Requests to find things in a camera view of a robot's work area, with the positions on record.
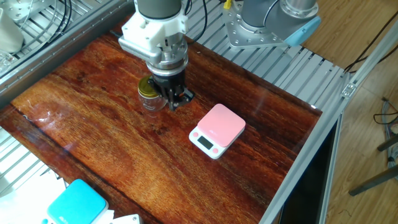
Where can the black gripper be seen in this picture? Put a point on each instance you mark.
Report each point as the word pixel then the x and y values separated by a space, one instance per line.
pixel 169 84

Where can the glass jar gold lid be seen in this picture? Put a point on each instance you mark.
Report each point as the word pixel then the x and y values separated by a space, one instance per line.
pixel 144 88

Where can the pink white kitchen scale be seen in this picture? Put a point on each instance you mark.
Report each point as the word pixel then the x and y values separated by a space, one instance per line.
pixel 220 124

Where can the clear plastic object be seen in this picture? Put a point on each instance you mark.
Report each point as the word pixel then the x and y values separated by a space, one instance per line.
pixel 4 62

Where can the brown wood-grain board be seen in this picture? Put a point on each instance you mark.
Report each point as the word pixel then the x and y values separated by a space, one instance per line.
pixel 124 140

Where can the yellow plastic clip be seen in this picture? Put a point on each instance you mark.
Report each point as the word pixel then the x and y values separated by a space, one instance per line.
pixel 227 3

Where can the turquoise flat box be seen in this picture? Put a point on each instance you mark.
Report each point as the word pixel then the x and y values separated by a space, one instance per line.
pixel 77 205

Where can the silver metal plate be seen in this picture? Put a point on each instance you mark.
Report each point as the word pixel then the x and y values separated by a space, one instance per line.
pixel 18 9

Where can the white paper sheets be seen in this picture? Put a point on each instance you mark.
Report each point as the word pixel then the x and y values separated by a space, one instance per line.
pixel 21 196

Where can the dark furniture leg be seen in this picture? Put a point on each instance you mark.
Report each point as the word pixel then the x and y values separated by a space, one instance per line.
pixel 373 180
pixel 388 143

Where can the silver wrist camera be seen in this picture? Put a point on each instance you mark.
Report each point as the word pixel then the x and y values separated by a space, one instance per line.
pixel 140 49

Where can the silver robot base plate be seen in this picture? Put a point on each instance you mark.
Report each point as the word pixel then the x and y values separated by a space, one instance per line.
pixel 248 37

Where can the grey aluminium frame beam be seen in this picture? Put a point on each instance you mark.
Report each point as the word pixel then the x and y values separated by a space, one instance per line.
pixel 31 74
pixel 311 149

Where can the silver corner bracket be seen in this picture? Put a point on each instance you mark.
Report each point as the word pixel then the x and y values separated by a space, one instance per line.
pixel 349 90

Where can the aluminium frame post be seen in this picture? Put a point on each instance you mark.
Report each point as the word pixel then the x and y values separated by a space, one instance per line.
pixel 379 49

